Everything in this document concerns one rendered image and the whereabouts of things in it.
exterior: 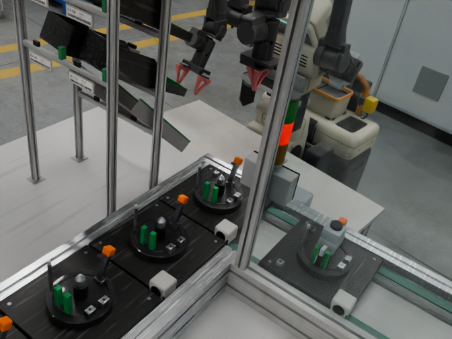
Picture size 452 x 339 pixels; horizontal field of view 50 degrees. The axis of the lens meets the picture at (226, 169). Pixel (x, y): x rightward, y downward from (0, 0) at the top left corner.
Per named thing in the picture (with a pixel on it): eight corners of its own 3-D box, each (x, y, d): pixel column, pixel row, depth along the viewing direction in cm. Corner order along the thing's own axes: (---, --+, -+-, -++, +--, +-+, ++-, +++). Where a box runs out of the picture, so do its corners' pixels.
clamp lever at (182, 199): (173, 220, 123) (183, 194, 121) (179, 224, 122) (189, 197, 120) (165, 222, 120) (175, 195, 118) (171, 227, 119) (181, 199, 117)
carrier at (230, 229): (208, 168, 152) (214, 134, 145) (274, 204, 142) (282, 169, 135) (156, 203, 135) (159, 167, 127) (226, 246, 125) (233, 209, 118)
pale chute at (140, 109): (155, 133, 157) (164, 122, 157) (181, 153, 150) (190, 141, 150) (102, 91, 133) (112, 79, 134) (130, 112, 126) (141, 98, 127)
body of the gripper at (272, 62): (269, 72, 129) (275, 46, 125) (238, 59, 133) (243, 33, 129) (281, 67, 134) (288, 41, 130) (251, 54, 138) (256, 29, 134)
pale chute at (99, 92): (122, 116, 163) (130, 105, 164) (146, 133, 156) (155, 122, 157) (66, 72, 139) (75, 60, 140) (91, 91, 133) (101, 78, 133)
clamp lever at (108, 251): (99, 274, 106) (109, 243, 104) (106, 278, 105) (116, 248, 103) (87, 278, 102) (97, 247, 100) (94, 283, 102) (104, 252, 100)
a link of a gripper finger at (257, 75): (254, 96, 134) (261, 64, 129) (233, 87, 137) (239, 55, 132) (267, 90, 139) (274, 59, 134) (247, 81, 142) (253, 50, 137)
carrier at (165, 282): (155, 204, 134) (158, 167, 127) (225, 247, 125) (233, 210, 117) (87, 249, 117) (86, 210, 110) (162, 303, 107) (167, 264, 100)
